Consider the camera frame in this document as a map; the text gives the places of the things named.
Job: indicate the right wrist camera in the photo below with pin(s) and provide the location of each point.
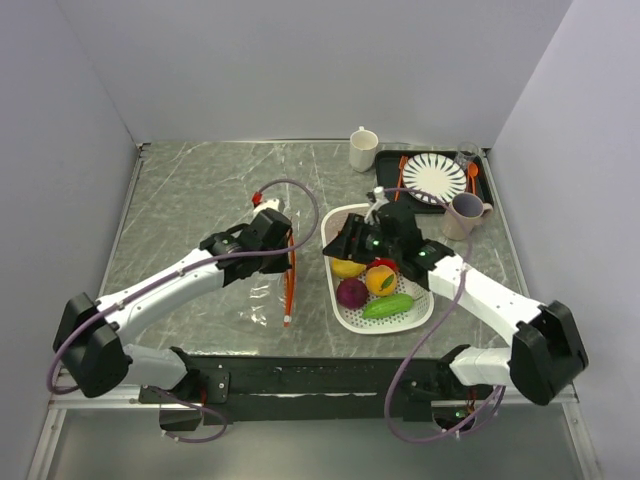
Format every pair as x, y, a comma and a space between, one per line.
376, 198

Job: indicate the red apple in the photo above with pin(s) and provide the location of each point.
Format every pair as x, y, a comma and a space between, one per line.
386, 262

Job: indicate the orange spoon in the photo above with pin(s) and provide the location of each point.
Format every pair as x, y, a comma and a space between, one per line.
472, 173

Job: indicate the white perforated basket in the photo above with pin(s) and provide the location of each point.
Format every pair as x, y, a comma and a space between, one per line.
352, 319

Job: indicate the green bitter gourd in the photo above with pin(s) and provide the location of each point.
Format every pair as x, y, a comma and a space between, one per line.
384, 307

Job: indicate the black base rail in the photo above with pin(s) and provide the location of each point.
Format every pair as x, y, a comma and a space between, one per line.
258, 388

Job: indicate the orange fork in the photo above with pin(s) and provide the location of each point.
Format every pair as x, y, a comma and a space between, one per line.
402, 163

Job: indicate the striped white plate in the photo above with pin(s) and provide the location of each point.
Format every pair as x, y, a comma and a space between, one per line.
433, 175

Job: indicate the clear glass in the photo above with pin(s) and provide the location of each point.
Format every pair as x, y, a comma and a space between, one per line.
466, 154

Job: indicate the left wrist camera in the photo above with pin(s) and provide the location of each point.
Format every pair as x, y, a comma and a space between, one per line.
260, 203

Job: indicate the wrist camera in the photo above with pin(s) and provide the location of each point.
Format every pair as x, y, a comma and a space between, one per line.
260, 203
376, 198

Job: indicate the beige mug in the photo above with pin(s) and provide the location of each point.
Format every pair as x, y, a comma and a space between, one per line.
466, 211

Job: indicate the yellow lemon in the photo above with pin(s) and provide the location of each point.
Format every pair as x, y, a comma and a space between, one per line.
345, 269

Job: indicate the white mug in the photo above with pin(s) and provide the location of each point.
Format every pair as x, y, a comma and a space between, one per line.
363, 145

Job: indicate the orange fruit with leaf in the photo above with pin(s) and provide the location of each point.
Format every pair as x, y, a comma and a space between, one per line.
381, 281

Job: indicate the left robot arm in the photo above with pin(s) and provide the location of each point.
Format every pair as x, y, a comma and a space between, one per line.
95, 340

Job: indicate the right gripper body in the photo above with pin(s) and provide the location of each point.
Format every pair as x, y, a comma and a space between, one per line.
374, 245

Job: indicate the clear zip top bag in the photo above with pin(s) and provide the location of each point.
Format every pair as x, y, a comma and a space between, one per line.
270, 297

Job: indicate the purple onion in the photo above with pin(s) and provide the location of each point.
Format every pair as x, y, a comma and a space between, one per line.
352, 293

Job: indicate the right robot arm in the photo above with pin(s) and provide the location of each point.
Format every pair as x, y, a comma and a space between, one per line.
544, 351

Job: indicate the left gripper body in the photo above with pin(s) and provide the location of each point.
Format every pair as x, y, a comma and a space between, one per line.
274, 263

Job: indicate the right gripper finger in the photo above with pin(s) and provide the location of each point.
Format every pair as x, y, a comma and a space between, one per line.
354, 228
341, 246

